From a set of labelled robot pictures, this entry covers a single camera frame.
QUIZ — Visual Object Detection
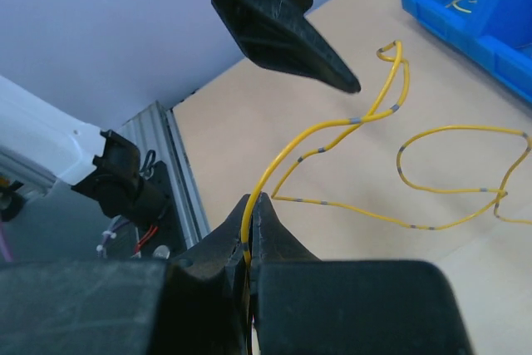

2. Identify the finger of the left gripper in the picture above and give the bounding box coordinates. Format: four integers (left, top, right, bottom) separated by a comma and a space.
211, 0, 361, 94

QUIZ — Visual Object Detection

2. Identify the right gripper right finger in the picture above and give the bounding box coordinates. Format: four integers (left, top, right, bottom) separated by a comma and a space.
249, 193, 320, 354

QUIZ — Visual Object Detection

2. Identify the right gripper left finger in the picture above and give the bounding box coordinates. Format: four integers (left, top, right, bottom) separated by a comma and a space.
164, 195, 251, 354

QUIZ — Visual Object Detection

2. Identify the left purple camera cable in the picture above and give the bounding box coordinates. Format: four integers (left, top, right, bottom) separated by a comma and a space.
0, 221, 16, 264

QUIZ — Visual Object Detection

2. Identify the aluminium left rail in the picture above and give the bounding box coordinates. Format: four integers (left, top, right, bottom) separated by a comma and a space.
118, 101, 210, 258

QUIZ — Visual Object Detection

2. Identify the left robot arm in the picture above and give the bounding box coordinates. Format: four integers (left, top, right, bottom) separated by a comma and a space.
1, 0, 361, 227

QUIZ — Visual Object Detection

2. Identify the blue bin far left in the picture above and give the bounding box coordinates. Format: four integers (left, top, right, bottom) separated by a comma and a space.
401, 0, 531, 102

